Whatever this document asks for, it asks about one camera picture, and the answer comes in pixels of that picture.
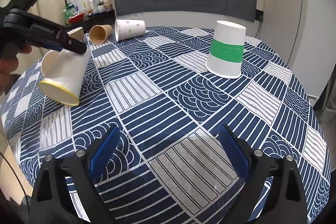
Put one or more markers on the left hand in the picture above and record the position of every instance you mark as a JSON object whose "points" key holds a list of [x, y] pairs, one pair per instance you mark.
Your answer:
{"points": [[8, 66]]}

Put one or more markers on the green glass bottle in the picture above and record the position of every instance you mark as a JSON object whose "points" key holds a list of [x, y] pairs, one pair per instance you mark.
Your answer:
{"points": [[67, 14]]}

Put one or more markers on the green banded paper cup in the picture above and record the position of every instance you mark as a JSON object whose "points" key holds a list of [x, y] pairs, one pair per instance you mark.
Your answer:
{"points": [[226, 50]]}

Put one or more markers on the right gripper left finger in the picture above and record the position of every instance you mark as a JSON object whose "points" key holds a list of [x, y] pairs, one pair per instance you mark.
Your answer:
{"points": [[51, 201]]}

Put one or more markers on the dark side shelf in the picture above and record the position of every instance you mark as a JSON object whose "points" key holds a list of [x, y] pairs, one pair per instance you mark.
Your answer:
{"points": [[106, 17]]}

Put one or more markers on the white cup yellow rim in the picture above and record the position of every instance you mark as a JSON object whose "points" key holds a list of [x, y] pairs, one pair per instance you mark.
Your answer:
{"points": [[63, 74]]}

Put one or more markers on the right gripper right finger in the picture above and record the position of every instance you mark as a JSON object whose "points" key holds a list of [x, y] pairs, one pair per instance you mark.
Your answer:
{"points": [[285, 203]]}

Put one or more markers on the brown kraft paper cup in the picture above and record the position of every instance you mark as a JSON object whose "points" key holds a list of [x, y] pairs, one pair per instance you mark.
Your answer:
{"points": [[99, 33]]}

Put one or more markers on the white refrigerator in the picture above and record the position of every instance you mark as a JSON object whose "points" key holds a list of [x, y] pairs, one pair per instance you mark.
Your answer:
{"points": [[302, 33]]}

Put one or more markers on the red bowl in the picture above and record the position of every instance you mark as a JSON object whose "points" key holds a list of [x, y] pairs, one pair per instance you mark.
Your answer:
{"points": [[76, 18]]}

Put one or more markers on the white thermos bottle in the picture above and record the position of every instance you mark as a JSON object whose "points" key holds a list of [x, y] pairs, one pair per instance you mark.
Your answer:
{"points": [[95, 5]]}

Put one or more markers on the blue patterned tablecloth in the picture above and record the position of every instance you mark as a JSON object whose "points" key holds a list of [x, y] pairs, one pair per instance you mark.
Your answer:
{"points": [[169, 166]]}

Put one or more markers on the small potted plant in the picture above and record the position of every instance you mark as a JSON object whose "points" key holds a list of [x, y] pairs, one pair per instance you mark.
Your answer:
{"points": [[101, 6]]}

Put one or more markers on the white cup with hearts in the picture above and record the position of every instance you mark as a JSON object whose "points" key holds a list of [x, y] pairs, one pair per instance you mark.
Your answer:
{"points": [[127, 29]]}

